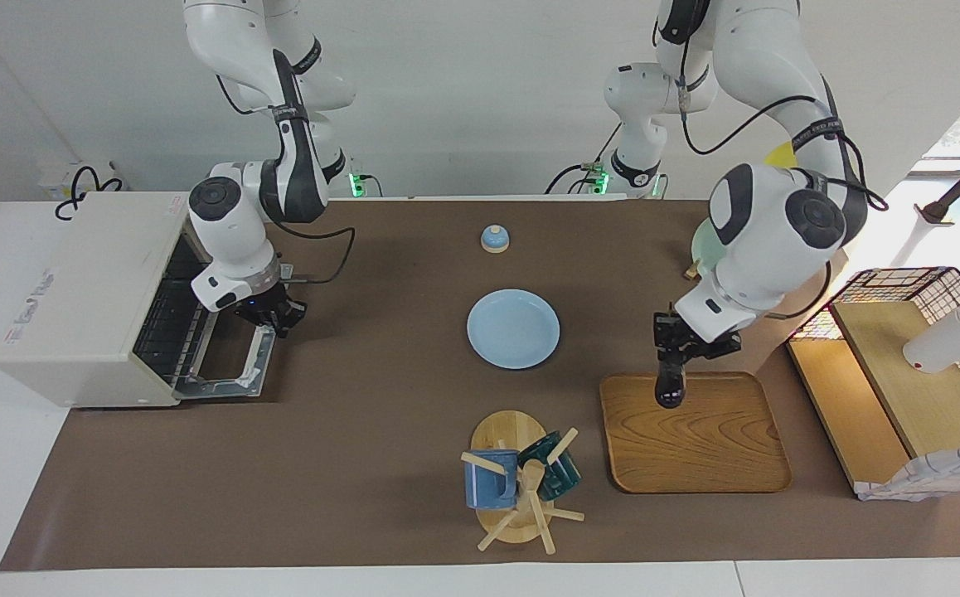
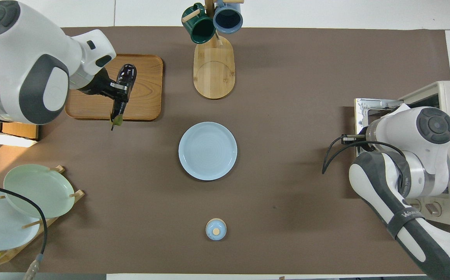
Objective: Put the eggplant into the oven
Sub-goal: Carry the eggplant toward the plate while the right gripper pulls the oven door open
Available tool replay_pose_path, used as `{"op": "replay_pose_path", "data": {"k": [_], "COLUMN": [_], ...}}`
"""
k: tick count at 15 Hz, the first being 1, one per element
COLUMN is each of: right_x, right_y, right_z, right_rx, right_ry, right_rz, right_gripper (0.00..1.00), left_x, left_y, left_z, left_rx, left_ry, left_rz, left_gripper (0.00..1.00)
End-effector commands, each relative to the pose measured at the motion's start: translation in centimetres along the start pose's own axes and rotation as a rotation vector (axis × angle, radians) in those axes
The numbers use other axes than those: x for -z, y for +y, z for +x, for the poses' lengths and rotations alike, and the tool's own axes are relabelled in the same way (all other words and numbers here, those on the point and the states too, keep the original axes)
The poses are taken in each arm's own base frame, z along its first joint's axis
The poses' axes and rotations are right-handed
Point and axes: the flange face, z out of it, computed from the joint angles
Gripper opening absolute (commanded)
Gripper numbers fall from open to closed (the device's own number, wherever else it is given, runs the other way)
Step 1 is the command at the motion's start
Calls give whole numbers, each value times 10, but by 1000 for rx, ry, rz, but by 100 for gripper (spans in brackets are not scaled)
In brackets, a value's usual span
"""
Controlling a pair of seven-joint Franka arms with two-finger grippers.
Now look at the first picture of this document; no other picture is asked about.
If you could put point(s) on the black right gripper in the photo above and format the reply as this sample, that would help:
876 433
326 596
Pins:
260 308

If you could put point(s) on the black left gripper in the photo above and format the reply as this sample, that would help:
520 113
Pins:
679 340

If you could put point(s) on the dark purple eggplant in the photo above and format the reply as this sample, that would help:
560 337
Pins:
671 396

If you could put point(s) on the light blue round plate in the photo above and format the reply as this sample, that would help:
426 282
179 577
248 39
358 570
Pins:
513 329

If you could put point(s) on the beige toaster oven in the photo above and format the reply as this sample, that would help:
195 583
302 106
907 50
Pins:
82 290

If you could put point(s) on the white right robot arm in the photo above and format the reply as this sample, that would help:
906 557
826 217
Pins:
231 224

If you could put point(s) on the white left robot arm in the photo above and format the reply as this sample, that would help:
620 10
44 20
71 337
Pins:
762 240

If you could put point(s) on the rectangular wooden tray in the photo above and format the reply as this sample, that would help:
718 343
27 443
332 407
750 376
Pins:
695 439

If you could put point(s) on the wooden peg dish rack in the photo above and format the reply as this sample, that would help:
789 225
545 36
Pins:
691 269

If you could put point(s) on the pale green plate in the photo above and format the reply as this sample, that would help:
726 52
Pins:
708 249

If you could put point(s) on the dark green mug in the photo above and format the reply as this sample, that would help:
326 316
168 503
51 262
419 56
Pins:
559 473

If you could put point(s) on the brown table mat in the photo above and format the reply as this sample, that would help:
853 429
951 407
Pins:
364 464

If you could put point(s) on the wooden mug tree stand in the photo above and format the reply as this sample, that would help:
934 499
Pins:
501 427

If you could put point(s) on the blue mug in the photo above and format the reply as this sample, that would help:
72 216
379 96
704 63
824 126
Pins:
488 485

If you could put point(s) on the small blue lid wooden knob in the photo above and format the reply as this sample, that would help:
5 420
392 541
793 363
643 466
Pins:
494 239

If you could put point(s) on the yellow plate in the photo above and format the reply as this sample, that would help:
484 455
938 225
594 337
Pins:
778 154

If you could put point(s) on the white bottle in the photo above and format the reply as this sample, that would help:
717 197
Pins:
944 340

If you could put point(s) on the white power strip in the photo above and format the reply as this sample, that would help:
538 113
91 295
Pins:
53 178

